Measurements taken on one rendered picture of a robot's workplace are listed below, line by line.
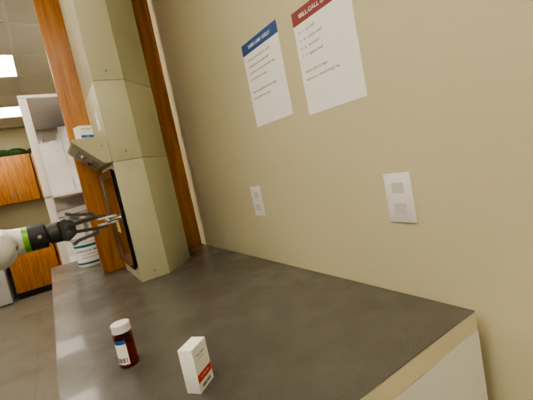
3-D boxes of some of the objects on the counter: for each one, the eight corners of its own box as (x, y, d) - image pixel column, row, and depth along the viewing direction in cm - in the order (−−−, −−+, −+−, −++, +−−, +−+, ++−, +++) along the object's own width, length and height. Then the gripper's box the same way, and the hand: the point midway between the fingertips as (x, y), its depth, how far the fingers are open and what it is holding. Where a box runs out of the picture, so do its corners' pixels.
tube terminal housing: (178, 252, 175) (141, 98, 166) (201, 261, 147) (160, 77, 139) (126, 269, 162) (84, 102, 153) (142, 282, 134) (92, 80, 126)
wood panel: (199, 243, 189) (138, -27, 174) (201, 243, 187) (139, -30, 172) (103, 273, 164) (21, -40, 148) (104, 274, 161) (21, -44, 146)
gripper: (53, 254, 125) (122, 236, 137) (42, 214, 124) (113, 199, 136) (53, 252, 131) (119, 235, 144) (43, 215, 130) (110, 200, 142)
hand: (107, 220), depth 138 cm, fingers closed, pressing on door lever
